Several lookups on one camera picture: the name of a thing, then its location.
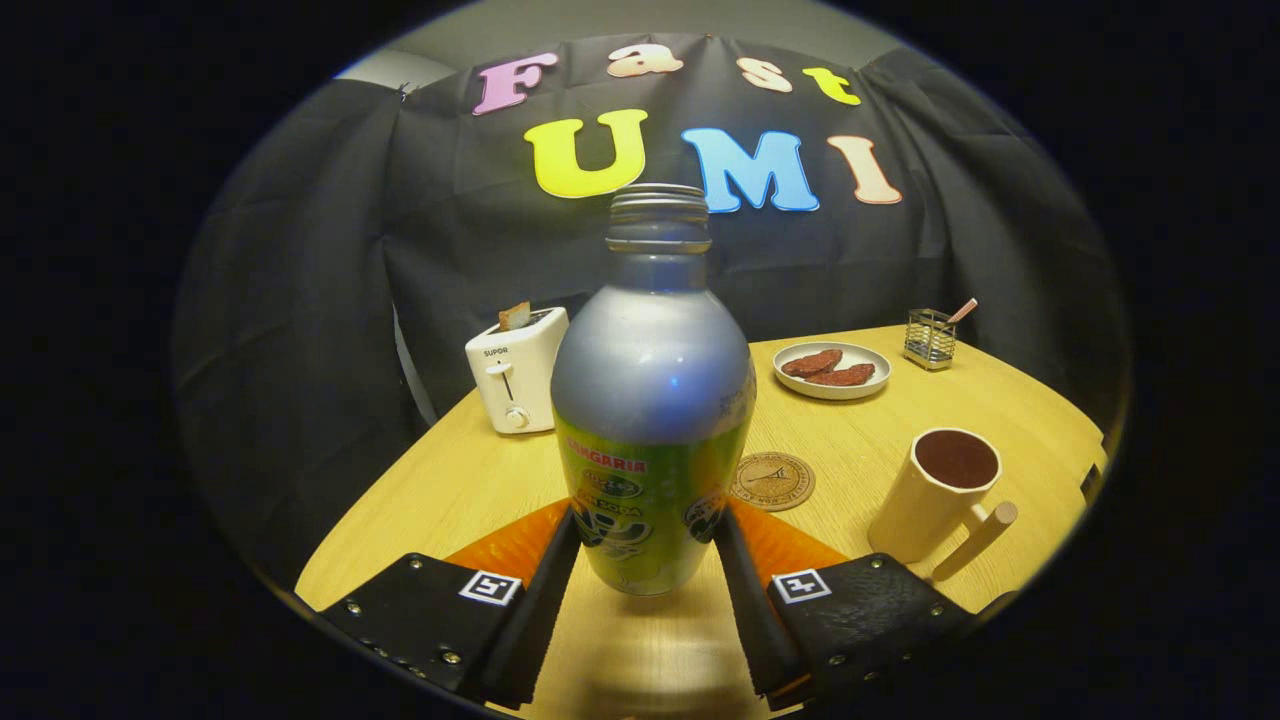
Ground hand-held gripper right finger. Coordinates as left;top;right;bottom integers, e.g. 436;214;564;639
712;498;986;713

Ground round cork coaster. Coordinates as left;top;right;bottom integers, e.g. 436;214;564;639
730;451;817;513

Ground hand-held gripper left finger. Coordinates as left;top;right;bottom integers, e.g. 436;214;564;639
318;498;583;711

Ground white toaster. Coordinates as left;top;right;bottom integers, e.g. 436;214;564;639
464;306;570;435

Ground metal wire holder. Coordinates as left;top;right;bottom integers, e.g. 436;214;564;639
904;308;958;372

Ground black backdrop cloth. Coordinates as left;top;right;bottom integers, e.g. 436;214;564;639
170;33;1131;591

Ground wooden table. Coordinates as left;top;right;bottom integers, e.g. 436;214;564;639
295;323;1111;720

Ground silver green juice bottle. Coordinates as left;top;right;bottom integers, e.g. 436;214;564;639
550;183;758;598

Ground cream cup with wooden handle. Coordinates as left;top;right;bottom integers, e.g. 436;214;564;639
867;428;1019;584

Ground white round plate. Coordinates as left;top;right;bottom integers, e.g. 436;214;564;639
772;341;892;402

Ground red meat slice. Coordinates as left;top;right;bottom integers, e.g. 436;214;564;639
781;348;844;379
805;362;877;388

